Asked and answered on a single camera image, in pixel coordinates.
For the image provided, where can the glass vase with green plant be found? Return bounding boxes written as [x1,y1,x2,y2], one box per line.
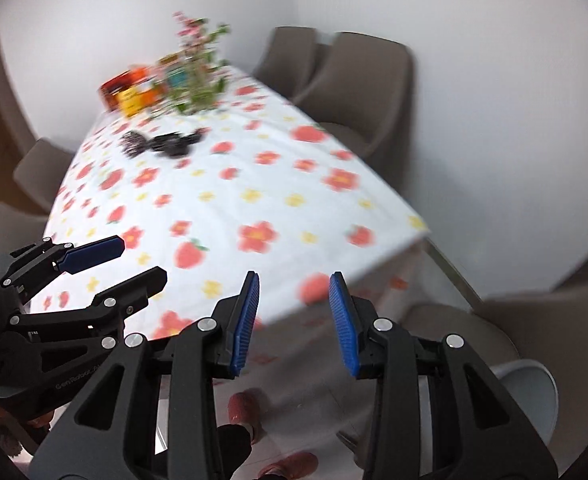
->
[166,10,232,116]

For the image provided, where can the pink slipper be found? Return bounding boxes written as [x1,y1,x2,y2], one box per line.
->
[259,452,319,480]
[228,390,265,443]

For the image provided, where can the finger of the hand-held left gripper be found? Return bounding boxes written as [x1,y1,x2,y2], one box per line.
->
[4,266,169,346]
[0,235,126,306]

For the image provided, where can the red gift box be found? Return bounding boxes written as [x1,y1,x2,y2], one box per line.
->
[98,72,134,111]

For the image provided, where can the black plastic bag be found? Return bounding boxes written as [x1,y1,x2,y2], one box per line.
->
[149,127,209,158]

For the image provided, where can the purple foil wrapper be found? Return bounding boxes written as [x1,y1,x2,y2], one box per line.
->
[121,130,147,158]

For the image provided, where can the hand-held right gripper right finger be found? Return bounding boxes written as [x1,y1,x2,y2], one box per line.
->
[329,271,560,480]

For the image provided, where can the black trouser leg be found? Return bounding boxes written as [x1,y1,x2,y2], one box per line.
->
[213,422,253,480]

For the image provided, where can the clear jar with gold lid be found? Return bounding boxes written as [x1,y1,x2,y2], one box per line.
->
[161,54,192,91]

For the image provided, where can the person's left hand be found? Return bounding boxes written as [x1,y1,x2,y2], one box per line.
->
[0,402,57,461]

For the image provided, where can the strawberry print tablecloth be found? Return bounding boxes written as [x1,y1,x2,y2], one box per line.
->
[28,65,431,396]

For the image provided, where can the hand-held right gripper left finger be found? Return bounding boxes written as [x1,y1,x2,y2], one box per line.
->
[24,270,261,480]

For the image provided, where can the white trash bin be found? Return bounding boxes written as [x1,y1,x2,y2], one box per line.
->
[491,360,560,448]

